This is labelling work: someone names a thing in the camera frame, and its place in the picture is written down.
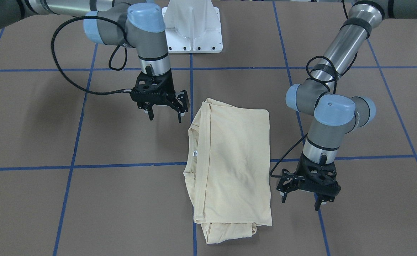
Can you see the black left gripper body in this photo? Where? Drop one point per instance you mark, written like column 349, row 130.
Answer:
column 287, row 182

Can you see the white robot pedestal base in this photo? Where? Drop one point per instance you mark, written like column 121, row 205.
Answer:
column 192, row 26

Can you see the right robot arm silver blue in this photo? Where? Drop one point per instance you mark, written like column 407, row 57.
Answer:
column 126, row 24

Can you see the beige long sleeve shirt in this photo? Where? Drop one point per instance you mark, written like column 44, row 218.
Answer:
column 227, row 171

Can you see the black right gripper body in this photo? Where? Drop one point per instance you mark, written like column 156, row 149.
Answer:
column 181, row 100

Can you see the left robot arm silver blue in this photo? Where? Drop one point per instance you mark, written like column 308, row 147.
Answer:
column 334, row 115

